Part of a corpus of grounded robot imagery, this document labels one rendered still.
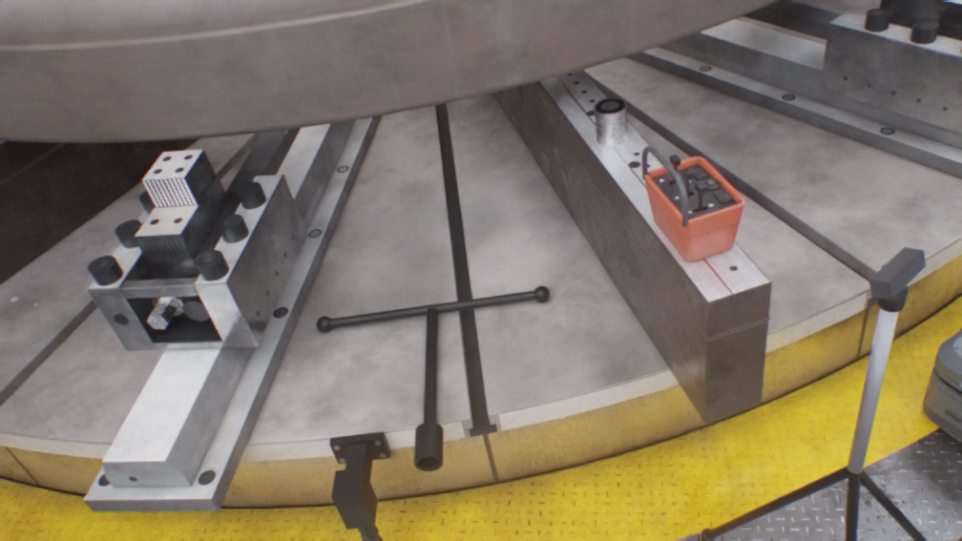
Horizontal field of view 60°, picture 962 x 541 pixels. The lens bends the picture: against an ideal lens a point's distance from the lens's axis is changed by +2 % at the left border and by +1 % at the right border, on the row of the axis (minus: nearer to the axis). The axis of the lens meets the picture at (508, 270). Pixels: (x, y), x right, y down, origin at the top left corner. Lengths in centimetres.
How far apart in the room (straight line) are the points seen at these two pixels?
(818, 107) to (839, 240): 62
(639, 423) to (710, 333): 55
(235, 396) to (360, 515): 46
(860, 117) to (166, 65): 201
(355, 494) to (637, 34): 129
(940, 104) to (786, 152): 45
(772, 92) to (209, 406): 202
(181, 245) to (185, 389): 34
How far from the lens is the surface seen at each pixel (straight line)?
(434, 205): 265
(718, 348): 175
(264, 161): 255
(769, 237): 240
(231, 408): 215
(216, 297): 203
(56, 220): 314
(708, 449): 227
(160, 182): 214
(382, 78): 202
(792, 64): 294
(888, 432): 237
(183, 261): 216
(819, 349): 236
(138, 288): 210
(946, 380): 226
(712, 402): 187
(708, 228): 168
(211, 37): 205
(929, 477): 231
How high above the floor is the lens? 182
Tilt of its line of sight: 40 degrees down
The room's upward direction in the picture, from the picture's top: 11 degrees counter-clockwise
